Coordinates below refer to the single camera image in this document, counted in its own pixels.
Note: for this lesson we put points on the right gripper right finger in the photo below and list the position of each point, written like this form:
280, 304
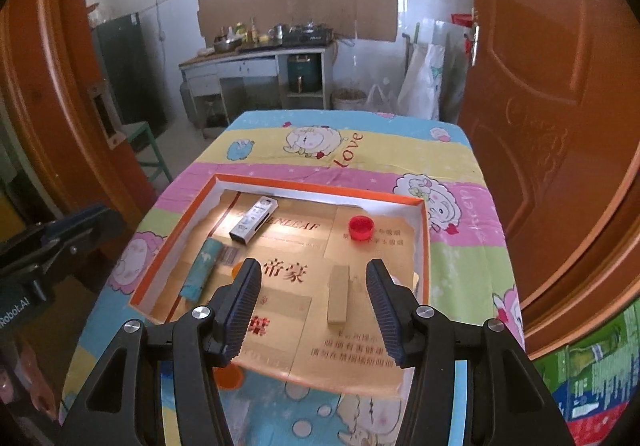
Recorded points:
471, 385

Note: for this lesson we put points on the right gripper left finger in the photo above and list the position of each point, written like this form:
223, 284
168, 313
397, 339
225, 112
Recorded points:
120, 403

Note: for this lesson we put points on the teal flower-print box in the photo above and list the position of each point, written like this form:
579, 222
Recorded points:
200, 270

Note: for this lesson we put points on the silver glitter box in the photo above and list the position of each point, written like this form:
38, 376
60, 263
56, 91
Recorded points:
253, 219

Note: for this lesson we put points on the red plastic cap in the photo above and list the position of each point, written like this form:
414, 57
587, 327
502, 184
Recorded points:
361, 228

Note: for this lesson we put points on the green printed carton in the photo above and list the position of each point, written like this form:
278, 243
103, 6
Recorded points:
594, 379

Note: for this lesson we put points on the orange plastic cap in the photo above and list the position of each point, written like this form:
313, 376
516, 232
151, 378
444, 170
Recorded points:
229, 378

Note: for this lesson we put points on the green stool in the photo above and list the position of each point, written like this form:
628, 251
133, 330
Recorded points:
141, 138

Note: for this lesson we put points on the orange cap in tray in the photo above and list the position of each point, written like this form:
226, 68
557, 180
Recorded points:
236, 269

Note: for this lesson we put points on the tan wooden block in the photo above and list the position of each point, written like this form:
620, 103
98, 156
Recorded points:
336, 311

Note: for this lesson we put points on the orange-rimmed cardboard tray box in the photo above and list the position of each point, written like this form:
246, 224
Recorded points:
288, 337

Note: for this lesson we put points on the grey kitchen counter cabinet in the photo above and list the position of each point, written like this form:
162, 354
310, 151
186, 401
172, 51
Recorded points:
237, 82

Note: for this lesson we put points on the white plastic bag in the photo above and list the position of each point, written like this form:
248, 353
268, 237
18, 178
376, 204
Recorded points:
420, 92

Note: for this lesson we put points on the brown wooden door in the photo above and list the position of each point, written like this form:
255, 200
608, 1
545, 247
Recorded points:
551, 109

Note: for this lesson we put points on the dark green pot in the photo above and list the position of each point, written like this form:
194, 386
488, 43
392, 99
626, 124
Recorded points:
304, 73

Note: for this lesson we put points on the black gas stove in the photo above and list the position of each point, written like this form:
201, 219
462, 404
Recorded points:
307, 35

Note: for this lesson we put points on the silver door handle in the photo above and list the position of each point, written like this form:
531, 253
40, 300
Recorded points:
473, 38

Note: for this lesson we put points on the brown cardboard wall panel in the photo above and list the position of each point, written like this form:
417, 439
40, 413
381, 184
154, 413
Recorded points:
355, 19

